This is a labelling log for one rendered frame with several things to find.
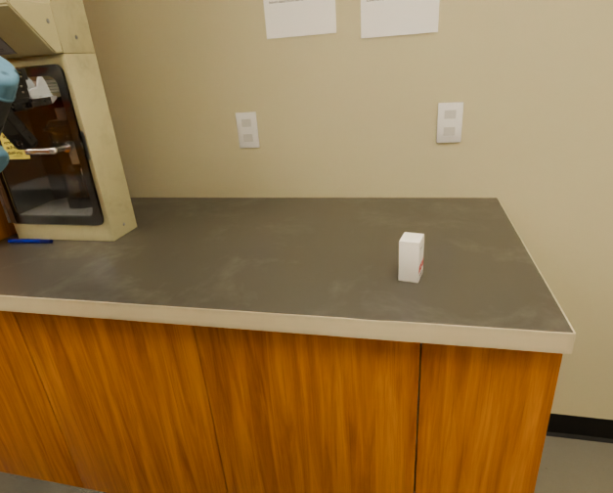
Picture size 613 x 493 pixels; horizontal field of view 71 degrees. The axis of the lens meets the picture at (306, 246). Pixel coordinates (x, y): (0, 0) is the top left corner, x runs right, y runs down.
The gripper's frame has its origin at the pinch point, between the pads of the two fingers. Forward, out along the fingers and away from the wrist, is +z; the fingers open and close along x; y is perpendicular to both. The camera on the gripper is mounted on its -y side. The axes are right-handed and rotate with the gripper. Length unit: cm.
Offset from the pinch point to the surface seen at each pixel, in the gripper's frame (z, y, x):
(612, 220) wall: 46, -45, -141
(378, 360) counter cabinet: -24, -48, -78
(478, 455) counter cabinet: -25, -69, -97
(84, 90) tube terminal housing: 6.3, 1.5, -4.5
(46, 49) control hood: -0.8, 10.8, -3.1
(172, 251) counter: -2.7, -37.2, -25.0
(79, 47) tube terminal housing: 8.4, 11.1, -4.5
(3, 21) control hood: -6.4, 16.4, 0.4
